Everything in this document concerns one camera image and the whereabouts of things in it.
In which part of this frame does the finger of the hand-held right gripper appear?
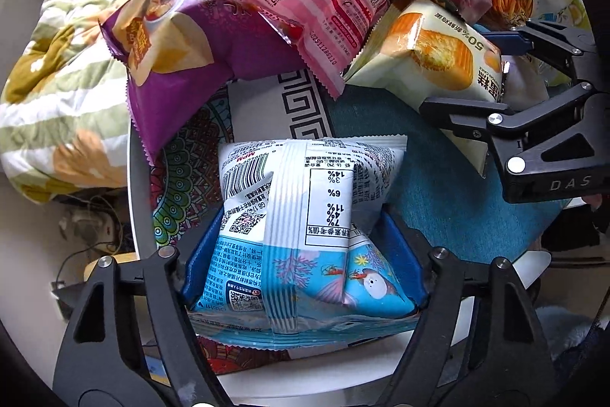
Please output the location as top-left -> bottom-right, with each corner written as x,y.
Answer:
419,80 -> 601,179
481,18 -> 596,79

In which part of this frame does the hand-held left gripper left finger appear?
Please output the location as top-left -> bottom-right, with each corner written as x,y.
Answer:
52,208 -> 228,407

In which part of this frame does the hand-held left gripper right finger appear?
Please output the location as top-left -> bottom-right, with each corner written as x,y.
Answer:
376,206 -> 558,407

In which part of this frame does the cream cake snack packet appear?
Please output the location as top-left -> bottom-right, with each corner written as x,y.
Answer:
343,0 -> 507,178

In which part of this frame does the blue white snack packet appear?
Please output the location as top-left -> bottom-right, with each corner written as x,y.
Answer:
188,136 -> 420,351

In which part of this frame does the plain white snack packet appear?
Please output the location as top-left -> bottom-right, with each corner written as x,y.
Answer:
500,54 -> 550,112

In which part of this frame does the white power strip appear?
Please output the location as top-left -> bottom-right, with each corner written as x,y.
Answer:
59,207 -> 120,255

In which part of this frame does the grey-blue fluffy cloth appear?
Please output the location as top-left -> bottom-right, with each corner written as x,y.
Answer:
534,304 -> 610,393

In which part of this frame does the purple chip bag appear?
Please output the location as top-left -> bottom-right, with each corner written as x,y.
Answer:
98,0 -> 310,169

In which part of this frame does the floral striped blanket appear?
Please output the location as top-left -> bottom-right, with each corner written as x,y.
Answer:
0,0 -> 306,203

